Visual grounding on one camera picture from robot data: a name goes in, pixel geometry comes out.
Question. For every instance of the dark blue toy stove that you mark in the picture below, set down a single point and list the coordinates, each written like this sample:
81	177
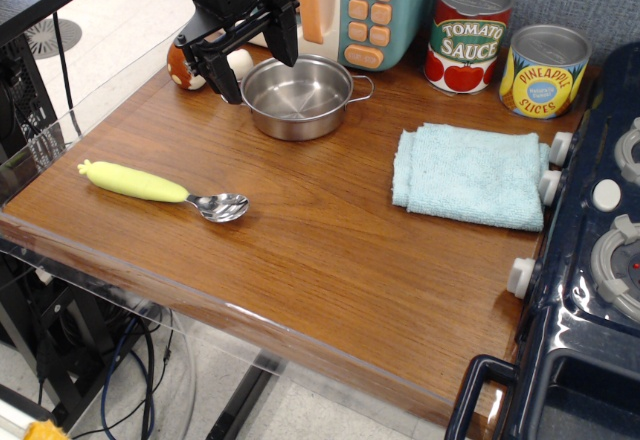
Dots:
576	370

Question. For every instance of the steel pot with handles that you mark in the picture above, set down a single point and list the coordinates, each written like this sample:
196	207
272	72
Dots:
304	102

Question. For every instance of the white stove knob bottom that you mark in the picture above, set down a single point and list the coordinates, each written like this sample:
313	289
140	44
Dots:
520	276

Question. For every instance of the pineapple slices can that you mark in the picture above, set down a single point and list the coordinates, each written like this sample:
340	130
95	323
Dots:
544	70

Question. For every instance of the black table leg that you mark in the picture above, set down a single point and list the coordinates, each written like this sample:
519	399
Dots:
240	405

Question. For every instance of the white stove knob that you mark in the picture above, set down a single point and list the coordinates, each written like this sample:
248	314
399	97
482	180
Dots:
520	276
548	186
559	148

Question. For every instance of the tomato sauce can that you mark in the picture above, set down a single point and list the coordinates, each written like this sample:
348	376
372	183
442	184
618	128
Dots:
466	37

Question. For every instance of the black desk at left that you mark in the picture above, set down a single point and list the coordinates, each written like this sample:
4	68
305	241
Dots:
20	78

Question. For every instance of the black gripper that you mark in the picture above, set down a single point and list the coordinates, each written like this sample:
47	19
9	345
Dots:
219	27

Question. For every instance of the teal toy microwave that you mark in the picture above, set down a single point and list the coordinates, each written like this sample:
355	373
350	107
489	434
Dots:
371	35

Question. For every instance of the white stove knob middle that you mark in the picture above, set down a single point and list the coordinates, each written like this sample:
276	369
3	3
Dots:
548	186

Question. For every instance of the plush brown mushroom toy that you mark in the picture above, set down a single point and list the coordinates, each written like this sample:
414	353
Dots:
240	61

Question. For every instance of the spoon with yellow-green handle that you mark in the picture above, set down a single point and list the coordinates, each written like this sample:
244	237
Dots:
219	208

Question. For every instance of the white stove knob top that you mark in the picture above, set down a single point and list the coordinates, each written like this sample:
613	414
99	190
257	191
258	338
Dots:
559	148

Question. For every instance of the light blue rag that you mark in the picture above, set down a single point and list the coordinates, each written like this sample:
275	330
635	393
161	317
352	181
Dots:
471	176

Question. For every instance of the yellow fuzzy object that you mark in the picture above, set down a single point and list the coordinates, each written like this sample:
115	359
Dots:
44	430

